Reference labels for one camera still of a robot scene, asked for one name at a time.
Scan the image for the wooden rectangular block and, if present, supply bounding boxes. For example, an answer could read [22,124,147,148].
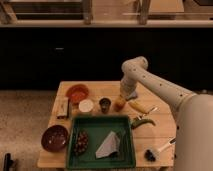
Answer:
[57,97,69,119]

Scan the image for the wooden table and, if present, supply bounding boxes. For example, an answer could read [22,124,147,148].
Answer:
[37,81,175,169]

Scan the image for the white round lid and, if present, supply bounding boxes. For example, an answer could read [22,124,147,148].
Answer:
[79,99,94,113]

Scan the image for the white handled dish brush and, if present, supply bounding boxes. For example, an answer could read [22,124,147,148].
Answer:
[144,138,176,162]

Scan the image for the blue sponge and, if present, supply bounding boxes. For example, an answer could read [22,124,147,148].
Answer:
[126,92,138,101]

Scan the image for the dark red bowl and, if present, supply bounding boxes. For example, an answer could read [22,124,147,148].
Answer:
[41,125,68,152]

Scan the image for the bunch of dark grapes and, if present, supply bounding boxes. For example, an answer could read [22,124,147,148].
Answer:
[74,131,89,156]

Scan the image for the green chili pepper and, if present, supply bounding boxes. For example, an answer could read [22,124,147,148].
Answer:
[131,119,156,129]

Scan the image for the wooden shelf frame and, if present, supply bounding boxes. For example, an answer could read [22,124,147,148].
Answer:
[0,0,213,28]

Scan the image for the yellow apple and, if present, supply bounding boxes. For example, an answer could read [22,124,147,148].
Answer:
[114,97,126,111]

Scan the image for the orange plate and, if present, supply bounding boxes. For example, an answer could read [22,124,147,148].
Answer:
[66,84,89,104]

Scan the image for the grey folded cloth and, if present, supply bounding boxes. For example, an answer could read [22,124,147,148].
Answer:
[95,131,120,158]

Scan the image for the dark metal cup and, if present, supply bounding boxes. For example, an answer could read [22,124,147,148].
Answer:
[99,98,111,114]

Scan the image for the green plastic tray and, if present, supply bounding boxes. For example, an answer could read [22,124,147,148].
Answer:
[66,115,136,170]

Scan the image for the black object on floor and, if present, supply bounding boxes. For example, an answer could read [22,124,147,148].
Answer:
[3,153,15,171]

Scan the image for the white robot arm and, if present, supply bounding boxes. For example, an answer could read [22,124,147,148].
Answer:
[120,56,213,171]

